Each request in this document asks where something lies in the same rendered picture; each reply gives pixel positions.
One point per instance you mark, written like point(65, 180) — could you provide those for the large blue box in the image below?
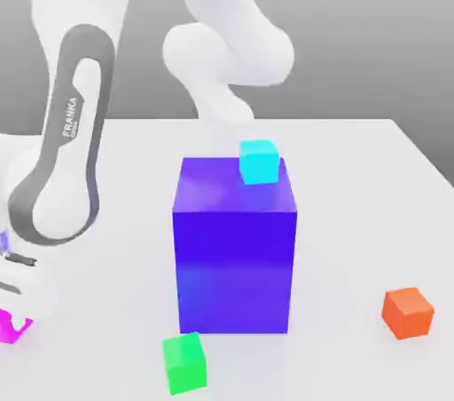
point(234, 266)

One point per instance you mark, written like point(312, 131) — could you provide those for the small green cube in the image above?
point(186, 363)

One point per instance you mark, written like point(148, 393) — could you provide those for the small orange cube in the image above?
point(408, 314)

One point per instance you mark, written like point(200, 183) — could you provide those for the small magenta cube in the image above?
point(6, 331)

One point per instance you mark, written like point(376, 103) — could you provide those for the small cyan cube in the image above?
point(259, 163)

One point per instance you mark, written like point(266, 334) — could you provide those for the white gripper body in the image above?
point(32, 296)

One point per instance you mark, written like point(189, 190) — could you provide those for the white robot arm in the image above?
point(85, 0)

